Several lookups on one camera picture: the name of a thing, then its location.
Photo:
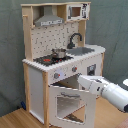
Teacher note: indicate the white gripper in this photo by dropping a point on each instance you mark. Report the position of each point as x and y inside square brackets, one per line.
[93, 84]

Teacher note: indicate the white oven door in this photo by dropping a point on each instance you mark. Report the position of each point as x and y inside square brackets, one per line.
[64, 101]

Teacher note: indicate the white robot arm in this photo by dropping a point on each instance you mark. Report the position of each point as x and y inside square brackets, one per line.
[113, 93]

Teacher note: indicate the wooden toy kitchen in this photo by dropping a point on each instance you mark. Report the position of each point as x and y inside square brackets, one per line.
[39, 42]

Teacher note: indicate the white cabinet door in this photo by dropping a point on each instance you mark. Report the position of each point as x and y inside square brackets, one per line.
[91, 66]

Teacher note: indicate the right red stove knob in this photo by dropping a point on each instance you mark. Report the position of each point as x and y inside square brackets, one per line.
[74, 69]

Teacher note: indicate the red stove knob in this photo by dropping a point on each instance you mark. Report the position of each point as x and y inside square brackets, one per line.
[74, 69]
[56, 75]

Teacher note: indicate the grey toy sink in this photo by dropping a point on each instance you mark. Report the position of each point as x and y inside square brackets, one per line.
[80, 51]

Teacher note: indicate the left red stove knob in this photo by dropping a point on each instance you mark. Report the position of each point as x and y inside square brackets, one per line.
[56, 75]

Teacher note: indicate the silver toy pot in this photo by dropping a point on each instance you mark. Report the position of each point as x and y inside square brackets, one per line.
[58, 53]

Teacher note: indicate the black toy stovetop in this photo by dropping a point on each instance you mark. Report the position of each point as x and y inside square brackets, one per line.
[49, 60]

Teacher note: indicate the toy microwave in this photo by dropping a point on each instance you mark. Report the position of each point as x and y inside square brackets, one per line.
[78, 11]

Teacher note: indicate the grey range hood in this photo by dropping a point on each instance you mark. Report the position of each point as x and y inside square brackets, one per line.
[48, 18]

